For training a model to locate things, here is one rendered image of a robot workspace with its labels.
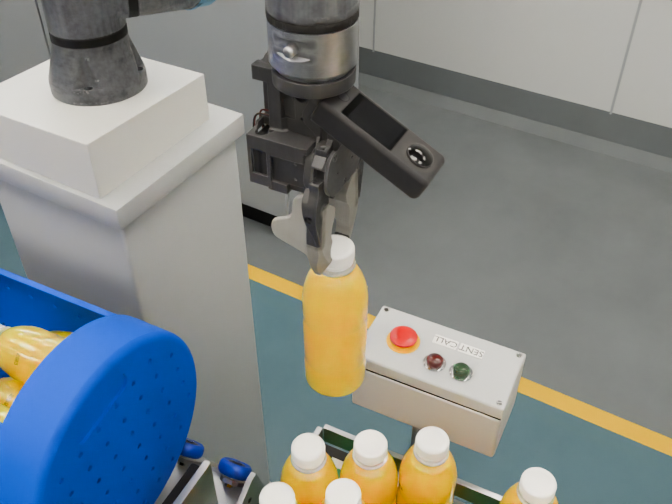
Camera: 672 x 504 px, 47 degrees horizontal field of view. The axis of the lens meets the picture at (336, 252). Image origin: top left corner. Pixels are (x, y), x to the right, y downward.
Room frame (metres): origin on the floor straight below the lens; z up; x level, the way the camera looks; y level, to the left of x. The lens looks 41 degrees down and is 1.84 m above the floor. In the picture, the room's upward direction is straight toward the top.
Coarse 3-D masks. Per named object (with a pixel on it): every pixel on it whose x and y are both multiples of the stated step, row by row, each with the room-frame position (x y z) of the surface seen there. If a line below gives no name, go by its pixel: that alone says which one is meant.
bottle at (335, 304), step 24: (312, 288) 0.56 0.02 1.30; (336, 288) 0.55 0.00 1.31; (360, 288) 0.56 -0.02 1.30; (312, 312) 0.55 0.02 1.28; (336, 312) 0.55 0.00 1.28; (360, 312) 0.56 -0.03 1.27; (312, 336) 0.55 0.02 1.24; (336, 336) 0.55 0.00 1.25; (360, 336) 0.56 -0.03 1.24; (312, 360) 0.56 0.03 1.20; (336, 360) 0.55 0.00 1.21; (360, 360) 0.56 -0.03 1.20; (312, 384) 0.56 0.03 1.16; (336, 384) 0.55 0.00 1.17; (360, 384) 0.56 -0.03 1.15
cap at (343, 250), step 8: (336, 240) 0.59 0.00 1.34; (344, 240) 0.59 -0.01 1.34; (336, 248) 0.58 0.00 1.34; (344, 248) 0.58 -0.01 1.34; (352, 248) 0.58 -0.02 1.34; (336, 256) 0.56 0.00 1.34; (344, 256) 0.56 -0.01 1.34; (352, 256) 0.57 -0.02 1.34; (336, 264) 0.56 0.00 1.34; (344, 264) 0.56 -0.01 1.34
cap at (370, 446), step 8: (360, 432) 0.53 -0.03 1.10; (368, 432) 0.53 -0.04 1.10; (376, 432) 0.53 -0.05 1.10; (360, 440) 0.52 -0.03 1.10; (368, 440) 0.52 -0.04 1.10; (376, 440) 0.52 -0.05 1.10; (384, 440) 0.52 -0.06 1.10; (360, 448) 0.51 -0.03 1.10; (368, 448) 0.51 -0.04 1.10; (376, 448) 0.51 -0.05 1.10; (384, 448) 0.51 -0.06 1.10; (360, 456) 0.50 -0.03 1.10; (368, 456) 0.50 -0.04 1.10; (376, 456) 0.50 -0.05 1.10; (384, 456) 0.51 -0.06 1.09; (368, 464) 0.50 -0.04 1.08; (376, 464) 0.50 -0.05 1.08
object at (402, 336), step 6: (396, 330) 0.68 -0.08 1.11; (402, 330) 0.68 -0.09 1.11; (408, 330) 0.68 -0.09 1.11; (414, 330) 0.68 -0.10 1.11; (390, 336) 0.67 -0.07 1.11; (396, 336) 0.67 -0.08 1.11; (402, 336) 0.67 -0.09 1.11; (408, 336) 0.67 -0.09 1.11; (414, 336) 0.67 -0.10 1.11; (396, 342) 0.66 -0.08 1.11; (402, 342) 0.66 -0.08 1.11; (408, 342) 0.66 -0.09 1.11; (414, 342) 0.66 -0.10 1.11
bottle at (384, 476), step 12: (348, 456) 0.53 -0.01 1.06; (348, 468) 0.51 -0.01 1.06; (360, 468) 0.50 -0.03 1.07; (372, 468) 0.50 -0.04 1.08; (384, 468) 0.51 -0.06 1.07; (396, 468) 0.52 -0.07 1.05; (360, 480) 0.49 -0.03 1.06; (372, 480) 0.49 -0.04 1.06; (384, 480) 0.50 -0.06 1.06; (396, 480) 0.51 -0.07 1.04; (372, 492) 0.49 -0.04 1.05; (384, 492) 0.49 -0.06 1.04; (396, 492) 0.51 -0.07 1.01
